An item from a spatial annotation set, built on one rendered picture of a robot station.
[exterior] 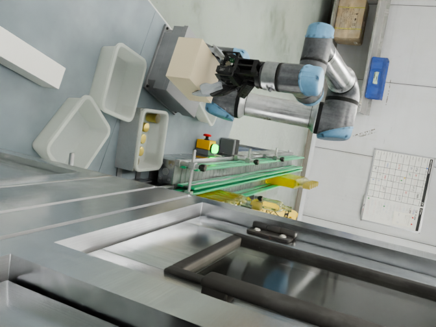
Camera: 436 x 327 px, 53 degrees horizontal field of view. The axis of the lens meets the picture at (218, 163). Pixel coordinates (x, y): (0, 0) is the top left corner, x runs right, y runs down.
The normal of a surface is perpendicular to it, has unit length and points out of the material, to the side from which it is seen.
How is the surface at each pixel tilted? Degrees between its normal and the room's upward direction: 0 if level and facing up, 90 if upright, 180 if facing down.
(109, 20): 0
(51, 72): 0
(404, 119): 90
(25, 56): 0
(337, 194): 90
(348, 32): 87
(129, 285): 90
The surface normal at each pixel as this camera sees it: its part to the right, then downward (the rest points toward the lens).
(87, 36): 0.90, 0.18
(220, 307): 0.15, -0.98
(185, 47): -0.34, -0.29
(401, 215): -0.32, 0.10
